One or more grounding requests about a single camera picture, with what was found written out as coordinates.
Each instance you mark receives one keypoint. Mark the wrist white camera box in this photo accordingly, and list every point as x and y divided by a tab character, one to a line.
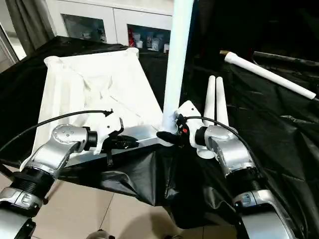
107	128
188	112

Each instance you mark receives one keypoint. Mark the small white jar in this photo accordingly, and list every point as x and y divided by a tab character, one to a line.
166	47

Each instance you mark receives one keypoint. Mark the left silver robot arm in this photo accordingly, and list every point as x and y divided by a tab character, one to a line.
60	144

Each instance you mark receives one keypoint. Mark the white glass-door cabinet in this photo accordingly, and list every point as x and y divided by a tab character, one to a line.
104	12

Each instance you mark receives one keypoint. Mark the black plastic mat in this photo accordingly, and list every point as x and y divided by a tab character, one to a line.
279	144

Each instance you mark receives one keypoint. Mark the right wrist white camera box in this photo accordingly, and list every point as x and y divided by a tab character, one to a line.
188	112

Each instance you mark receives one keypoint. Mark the grey curtain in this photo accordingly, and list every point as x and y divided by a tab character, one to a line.
25	22

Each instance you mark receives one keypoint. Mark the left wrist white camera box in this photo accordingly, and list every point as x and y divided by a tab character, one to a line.
107	128

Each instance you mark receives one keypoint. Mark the white plastic table top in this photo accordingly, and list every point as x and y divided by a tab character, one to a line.
99	84

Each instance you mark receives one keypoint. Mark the white plastic table leg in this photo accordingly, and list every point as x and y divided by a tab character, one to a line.
221	99
269	74
209	94
177	50

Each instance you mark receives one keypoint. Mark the small red bottle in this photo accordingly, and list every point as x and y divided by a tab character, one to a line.
131	40

